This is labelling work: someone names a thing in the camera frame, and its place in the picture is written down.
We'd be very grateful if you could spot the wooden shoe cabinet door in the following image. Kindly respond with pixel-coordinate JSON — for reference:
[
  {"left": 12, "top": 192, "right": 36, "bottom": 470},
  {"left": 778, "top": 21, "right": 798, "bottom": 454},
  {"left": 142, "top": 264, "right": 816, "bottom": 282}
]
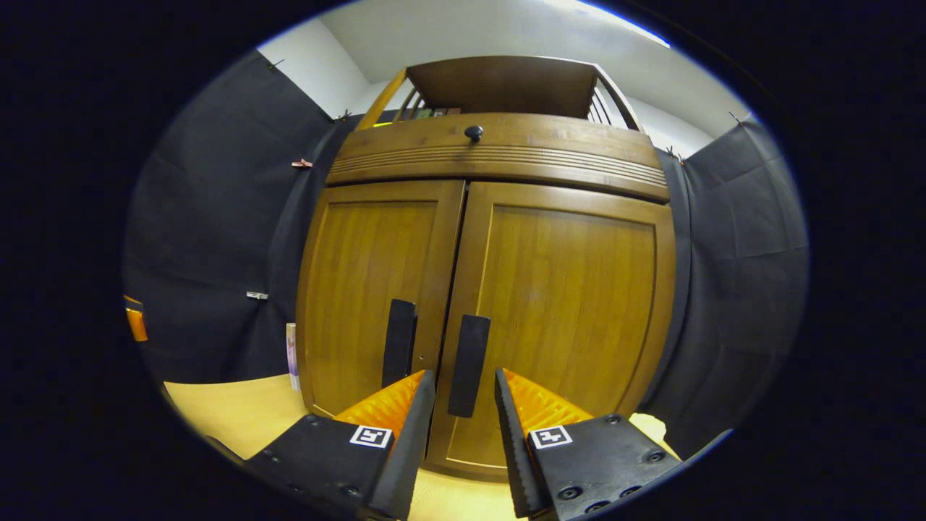
[
  {"left": 425, "top": 181, "right": 678, "bottom": 482},
  {"left": 297, "top": 179, "right": 466, "bottom": 420}
]

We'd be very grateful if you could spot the wooden double-door shoe cabinet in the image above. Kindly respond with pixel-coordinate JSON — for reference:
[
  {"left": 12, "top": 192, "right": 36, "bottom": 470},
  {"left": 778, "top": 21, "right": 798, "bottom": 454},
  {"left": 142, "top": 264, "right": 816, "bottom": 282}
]
[{"left": 295, "top": 56, "right": 678, "bottom": 482}]

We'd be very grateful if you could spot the pale yellow object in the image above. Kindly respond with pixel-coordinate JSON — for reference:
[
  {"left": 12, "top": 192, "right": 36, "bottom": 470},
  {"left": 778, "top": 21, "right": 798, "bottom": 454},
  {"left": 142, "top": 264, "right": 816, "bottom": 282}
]
[{"left": 628, "top": 412, "right": 668, "bottom": 444}]

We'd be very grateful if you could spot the black door handle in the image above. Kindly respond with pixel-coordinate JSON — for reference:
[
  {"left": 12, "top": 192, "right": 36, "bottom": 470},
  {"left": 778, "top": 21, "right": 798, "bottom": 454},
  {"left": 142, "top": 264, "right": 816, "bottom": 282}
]
[
  {"left": 381, "top": 298, "right": 418, "bottom": 389},
  {"left": 447, "top": 314, "right": 491, "bottom": 418}
]

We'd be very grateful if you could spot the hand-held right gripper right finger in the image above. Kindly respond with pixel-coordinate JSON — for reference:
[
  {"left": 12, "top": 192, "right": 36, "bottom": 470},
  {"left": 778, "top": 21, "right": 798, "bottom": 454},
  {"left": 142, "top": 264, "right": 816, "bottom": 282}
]
[{"left": 494, "top": 368, "right": 682, "bottom": 520}]

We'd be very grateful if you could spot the black backdrop cloth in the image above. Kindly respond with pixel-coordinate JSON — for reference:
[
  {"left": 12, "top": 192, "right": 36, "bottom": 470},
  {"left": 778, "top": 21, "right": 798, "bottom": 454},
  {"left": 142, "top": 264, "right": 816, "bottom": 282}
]
[{"left": 122, "top": 49, "right": 810, "bottom": 460}]

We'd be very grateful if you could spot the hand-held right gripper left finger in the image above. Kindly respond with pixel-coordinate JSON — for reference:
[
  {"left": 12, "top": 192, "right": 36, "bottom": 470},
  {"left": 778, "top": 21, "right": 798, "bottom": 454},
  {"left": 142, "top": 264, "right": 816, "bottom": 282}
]
[{"left": 242, "top": 369, "right": 437, "bottom": 520}]

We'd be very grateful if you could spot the wooden cabinet drawer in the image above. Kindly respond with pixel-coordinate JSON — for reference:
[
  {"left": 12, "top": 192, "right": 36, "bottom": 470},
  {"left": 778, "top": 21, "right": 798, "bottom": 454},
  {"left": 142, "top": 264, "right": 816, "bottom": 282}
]
[{"left": 326, "top": 112, "right": 671, "bottom": 203}]

